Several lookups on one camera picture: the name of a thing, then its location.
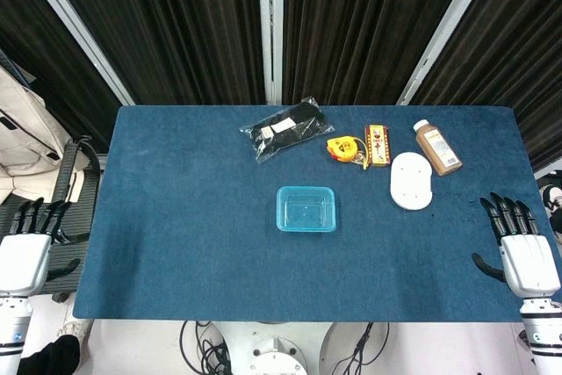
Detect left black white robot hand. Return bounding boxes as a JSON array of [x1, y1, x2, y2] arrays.
[[0, 197, 82, 297]]

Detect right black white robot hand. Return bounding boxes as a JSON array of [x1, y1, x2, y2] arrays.
[[471, 191, 562, 299]]

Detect clear plastic container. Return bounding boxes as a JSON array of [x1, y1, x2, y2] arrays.
[[276, 185, 338, 234]]

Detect transparent blue plastic lid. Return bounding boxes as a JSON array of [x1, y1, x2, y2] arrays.
[[276, 185, 338, 234]]

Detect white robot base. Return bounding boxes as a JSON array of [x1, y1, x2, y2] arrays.
[[209, 321, 353, 375]]

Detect white black shoe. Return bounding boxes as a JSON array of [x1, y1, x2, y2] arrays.
[[538, 180, 562, 236]]

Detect black mesh chair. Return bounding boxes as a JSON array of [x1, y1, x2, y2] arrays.
[[0, 134, 104, 302]]

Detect black cloth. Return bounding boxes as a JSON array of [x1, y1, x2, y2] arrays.
[[18, 334, 83, 375]]

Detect white oval board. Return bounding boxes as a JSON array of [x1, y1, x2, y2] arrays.
[[389, 151, 435, 212]]

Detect brown bottle with white cap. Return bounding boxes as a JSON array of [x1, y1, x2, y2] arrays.
[[412, 119, 464, 177]]

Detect blue fabric table mat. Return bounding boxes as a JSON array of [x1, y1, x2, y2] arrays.
[[72, 105, 539, 322]]

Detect red yellow printed carton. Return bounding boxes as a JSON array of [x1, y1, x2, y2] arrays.
[[364, 124, 393, 170]]

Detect yellow tape measure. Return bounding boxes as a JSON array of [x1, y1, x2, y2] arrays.
[[326, 136, 359, 163]]

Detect black item in plastic bag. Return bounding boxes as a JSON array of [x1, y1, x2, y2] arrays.
[[239, 95, 335, 166]]

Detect dark pleated curtain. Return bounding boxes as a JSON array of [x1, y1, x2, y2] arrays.
[[0, 0, 562, 174]]

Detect black floor cable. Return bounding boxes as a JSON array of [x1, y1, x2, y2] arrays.
[[178, 321, 230, 375], [332, 321, 390, 375]]

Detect yellow strap with key ring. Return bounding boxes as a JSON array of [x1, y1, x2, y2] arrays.
[[350, 137, 374, 171]]

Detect silver aluminium frame post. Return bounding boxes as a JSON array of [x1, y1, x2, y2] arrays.
[[396, 0, 502, 106], [256, 0, 285, 106], [11, 0, 135, 106]]

